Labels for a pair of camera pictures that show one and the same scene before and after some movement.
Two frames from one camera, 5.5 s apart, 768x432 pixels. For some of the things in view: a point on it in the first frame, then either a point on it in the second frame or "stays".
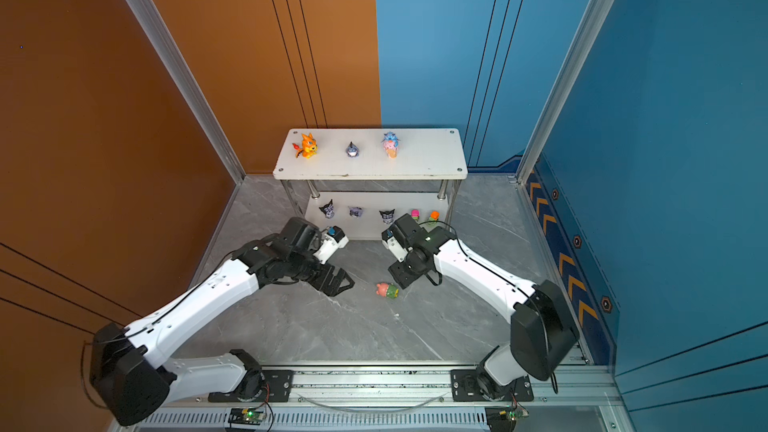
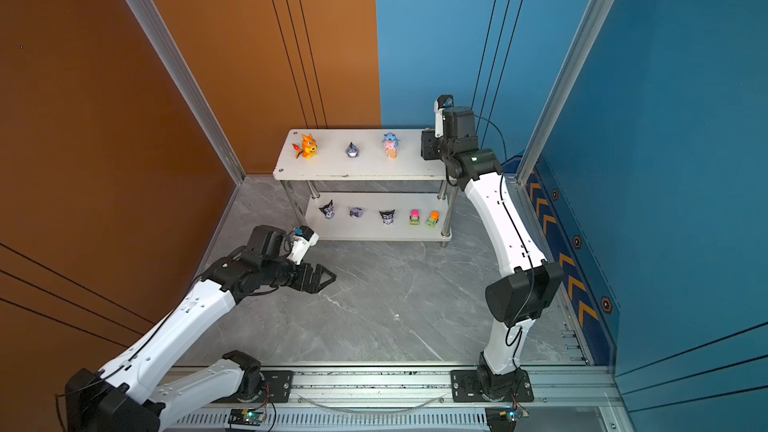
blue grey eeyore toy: x=352 y=150 stays
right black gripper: x=395 y=270 to x=428 y=140
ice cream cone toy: x=390 y=144 stays
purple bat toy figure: x=356 y=211 stays
